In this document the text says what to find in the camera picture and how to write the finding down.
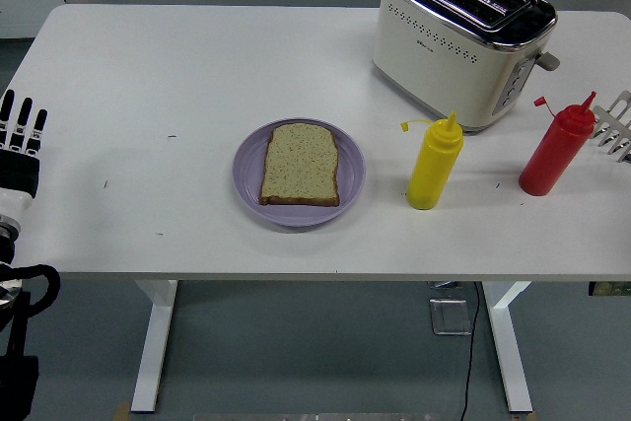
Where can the metal floor socket plate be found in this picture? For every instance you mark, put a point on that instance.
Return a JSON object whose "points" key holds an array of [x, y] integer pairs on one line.
{"points": [[450, 317]]}

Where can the red squeeze bottle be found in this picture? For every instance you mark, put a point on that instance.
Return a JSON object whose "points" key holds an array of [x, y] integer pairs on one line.
{"points": [[554, 155]]}

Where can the desk control panel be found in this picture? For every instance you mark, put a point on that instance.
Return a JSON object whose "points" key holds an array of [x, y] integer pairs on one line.
{"points": [[609, 289]]}

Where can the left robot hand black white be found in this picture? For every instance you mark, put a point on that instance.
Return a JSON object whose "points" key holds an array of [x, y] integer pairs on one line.
{"points": [[17, 174]]}

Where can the white table leg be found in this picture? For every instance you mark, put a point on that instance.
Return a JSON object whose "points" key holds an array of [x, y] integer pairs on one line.
{"points": [[153, 352], [508, 352]]}

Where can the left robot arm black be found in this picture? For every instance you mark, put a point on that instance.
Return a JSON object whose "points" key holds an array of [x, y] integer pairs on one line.
{"points": [[20, 342]]}

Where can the purple plate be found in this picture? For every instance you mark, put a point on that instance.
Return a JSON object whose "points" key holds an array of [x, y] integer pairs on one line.
{"points": [[246, 174]]}

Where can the metal bracket under table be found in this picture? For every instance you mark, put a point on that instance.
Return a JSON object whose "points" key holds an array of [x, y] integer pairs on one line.
{"points": [[442, 285]]}

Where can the cream and chrome toaster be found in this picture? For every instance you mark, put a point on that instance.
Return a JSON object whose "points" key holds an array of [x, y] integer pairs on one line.
{"points": [[443, 46]]}

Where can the slice of bread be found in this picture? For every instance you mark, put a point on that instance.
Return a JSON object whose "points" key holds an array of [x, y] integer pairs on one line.
{"points": [[301, 164]]}

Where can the silver metal rack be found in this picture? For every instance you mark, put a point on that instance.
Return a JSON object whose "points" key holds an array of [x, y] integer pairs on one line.
{"points": [[616, 118]]}

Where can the yellow squeeze bottle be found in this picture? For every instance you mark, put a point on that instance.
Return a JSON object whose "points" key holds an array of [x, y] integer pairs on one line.
{"points": [[434, 169]]}

